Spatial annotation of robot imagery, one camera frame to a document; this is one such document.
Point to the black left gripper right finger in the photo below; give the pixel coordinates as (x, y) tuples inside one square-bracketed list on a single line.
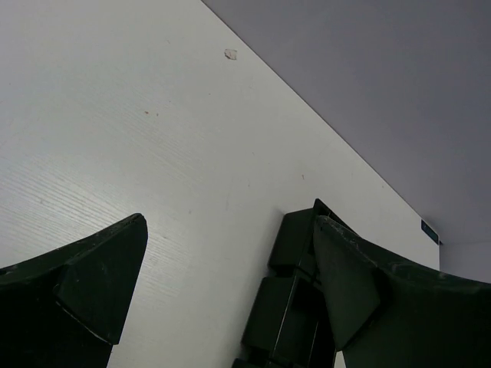
[(388, 311)]

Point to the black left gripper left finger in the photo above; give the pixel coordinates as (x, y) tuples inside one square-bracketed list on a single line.
[(68, 307)]

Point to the black three-compartment organizer tray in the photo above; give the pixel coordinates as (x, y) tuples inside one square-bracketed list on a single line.
[(288, 323)]

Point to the blue corner label right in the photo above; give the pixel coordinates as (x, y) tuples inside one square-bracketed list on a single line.
[(430, 232)]

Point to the small white tape scrap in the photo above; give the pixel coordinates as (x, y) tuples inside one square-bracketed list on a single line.
[(231, 54)]

